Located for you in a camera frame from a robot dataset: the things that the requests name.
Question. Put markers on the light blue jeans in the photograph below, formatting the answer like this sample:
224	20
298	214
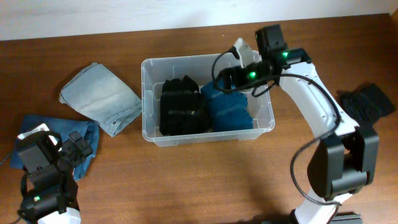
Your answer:
101	96

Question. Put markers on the clear plastic storage bin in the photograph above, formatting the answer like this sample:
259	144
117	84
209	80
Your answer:
155	71

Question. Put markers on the small black garment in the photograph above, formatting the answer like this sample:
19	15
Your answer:
366	104

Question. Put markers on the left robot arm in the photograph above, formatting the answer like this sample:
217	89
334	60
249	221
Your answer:
48	189

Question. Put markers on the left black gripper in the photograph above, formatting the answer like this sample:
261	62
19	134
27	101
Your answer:
72	144

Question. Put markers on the dark blue garment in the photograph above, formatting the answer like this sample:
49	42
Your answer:
228	112

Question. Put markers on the medium blue jeans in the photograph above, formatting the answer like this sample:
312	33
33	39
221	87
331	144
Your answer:
84	133

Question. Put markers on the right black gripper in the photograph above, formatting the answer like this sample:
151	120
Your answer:
226	73

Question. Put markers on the large black garment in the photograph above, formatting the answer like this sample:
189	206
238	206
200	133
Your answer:
182	108

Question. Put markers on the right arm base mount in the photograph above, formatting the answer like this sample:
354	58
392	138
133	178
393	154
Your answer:
347	219

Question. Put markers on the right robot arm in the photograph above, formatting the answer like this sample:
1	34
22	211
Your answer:
345	159

